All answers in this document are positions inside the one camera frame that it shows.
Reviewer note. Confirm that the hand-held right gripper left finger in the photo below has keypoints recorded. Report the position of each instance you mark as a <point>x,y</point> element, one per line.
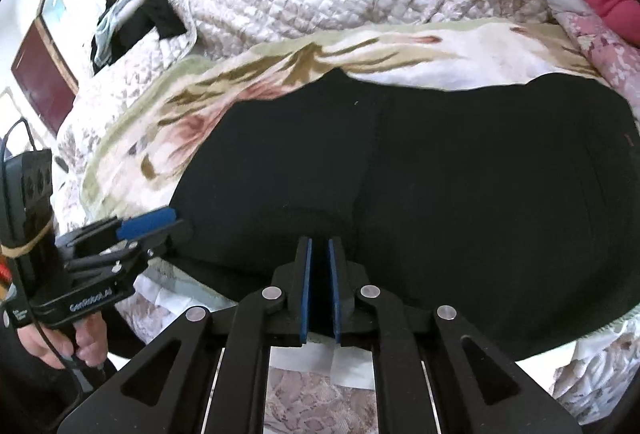
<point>302,294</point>

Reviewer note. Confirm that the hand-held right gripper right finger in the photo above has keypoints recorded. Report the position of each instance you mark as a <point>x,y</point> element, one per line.
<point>333,294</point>

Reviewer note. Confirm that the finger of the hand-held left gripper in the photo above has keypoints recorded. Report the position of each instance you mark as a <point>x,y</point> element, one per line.
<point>165,236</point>
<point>145,224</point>

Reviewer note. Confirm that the black pants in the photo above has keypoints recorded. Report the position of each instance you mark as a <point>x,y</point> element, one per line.
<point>450,189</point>

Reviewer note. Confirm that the person's left hand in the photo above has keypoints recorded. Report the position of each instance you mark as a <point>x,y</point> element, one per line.
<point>92,339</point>

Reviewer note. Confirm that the dark red wooden door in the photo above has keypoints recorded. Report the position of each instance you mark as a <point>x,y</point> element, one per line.
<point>42,74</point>

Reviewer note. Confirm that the light grey garment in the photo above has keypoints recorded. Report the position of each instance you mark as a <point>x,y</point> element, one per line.
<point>107,32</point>

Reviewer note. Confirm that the pile of dark clothes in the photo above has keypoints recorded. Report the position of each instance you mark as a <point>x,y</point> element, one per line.
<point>160,14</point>

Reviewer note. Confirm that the white floral fleece blanket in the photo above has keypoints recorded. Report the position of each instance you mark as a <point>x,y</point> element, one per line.
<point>280,59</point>

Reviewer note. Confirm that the pink floral quilt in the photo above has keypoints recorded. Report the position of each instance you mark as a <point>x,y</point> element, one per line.
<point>600,39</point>

